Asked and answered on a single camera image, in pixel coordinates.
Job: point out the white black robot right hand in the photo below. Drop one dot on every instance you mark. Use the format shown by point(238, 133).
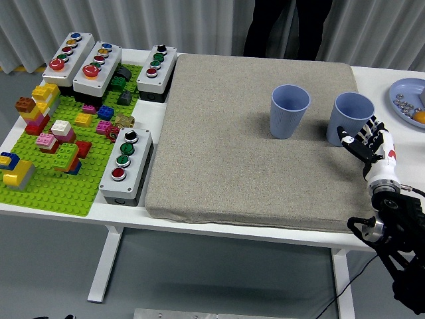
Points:
point(383, 166)

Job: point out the blue ribbed plastic cup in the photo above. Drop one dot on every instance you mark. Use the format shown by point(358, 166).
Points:
point(285, 116)
point(343, 123)

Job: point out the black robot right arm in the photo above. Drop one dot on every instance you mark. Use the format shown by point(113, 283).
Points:
point(401, 226)

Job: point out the orange round object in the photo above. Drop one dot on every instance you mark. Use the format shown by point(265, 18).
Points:
point(420, 117)

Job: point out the white table leg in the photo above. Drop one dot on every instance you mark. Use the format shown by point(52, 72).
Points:
point(106, 262)
point(343, 282)

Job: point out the grey block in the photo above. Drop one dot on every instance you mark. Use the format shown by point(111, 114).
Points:
point(422, 96)

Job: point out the blue plate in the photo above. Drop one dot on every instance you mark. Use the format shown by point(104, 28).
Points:
point(406, 87)

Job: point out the green lego baseplate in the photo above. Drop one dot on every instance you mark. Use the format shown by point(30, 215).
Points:
point(50, 196)

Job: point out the grey-brown fabric mat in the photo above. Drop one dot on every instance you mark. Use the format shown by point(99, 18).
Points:
point(232, 149)

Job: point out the blue yellow grey brick assembly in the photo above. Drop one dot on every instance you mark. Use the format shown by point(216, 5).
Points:
point(20, 172)

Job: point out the green orange blue brick stack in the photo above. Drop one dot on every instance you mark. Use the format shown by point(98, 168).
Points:
point(66, 156)

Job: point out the four-button grey control box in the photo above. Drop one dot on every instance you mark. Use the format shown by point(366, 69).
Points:
point(162, 74)
point(137, 166)

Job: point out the red lego brick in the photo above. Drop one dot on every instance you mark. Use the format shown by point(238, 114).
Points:
point(84, 149)

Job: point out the pink white red brick stack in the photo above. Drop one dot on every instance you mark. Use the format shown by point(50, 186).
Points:
point(46, 141)

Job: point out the person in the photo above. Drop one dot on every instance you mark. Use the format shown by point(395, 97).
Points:
point(259, 26)

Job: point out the yellow lego brick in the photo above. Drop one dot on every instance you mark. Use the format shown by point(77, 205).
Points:
point(83, 120)

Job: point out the brown yellow red brick tower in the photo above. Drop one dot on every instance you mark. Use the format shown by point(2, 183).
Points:
point(33, 114)

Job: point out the blue lego brick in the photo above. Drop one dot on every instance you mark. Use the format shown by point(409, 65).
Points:
point(105, 113)

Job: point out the small magenta lego brick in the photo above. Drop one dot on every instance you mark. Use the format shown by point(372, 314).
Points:
point(89, 109)

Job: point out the grey sloped lego brick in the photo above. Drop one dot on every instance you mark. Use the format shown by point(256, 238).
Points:
point(125, 98)

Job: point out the yellow white brick stack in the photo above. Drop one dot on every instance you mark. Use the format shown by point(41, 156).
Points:
point(44, 91)

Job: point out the dark green lego brick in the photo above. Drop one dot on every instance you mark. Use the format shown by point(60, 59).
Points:
point(117, 83)

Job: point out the five-button grey control box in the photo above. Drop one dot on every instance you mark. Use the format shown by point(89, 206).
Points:
point(108, 71)
point(74, 60)

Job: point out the dark grey curved brick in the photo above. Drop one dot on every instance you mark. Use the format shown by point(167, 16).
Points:
point(125, 73)

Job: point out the white curtain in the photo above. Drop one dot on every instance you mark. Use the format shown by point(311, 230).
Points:
point(133, 20)

